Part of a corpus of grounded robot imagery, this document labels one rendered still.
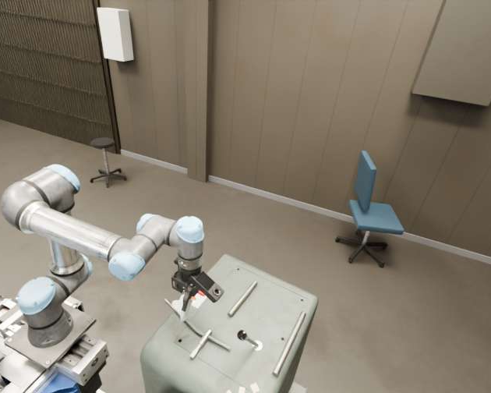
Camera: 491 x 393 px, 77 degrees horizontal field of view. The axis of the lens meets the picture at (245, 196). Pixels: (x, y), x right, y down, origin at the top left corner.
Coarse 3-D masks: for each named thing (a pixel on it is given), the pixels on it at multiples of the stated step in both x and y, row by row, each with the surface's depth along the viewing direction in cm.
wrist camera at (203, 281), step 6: (192, 276) 94; (198, 276) 95; (204, 276) 96; (192, 282) 95; (198, 282) 94; (204, 282) 95; (210, 282) 96; (198, 288) 95; (204, 288) 94; (210, 288) 95; (216, 288) 95; (204, 294) 95; (210, 294) 93; (216, 294) 94; (222, 294) 95; (210, 300) 94; (216, 300) 94
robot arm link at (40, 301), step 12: (48, 276) 115; (24, 288) 108; (36, 288) 109; (48, 288) 109; (60, 288) 113; (24, 300) 105; (36, 300) 105; (48, 300) 107; (60, 300) 113; (24, 312) 106; (36, 312) 106; (48, 312) 109; (60, 312) 115; (36, 324) 109
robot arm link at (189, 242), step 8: (176, 224) 87; (184, 224) 86; (192, 224) 86; (200, 224) 87; (176, 232) 87; (184, 232) 84; (192, 232) 84; (200, 232) 86; (176, 240) 87; (184, 240) 85; (192, 240) 86; (200, 240) 87; (184, 248) 87; (192, 248) 87; (200, 248) 89; (184, 256) 89; (192, 256) 89; (200, 256) 91
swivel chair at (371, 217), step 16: (368, 160) 304; (368, 176) 298; (368, 192) 303; (352, 208) 330; (368, 208) 313; (384, 208) 333; (368, 224) 307; (384, 224) 309; (400, 224) 312; (336, 240) 358; (352, 240) 350; (352, 256) 330
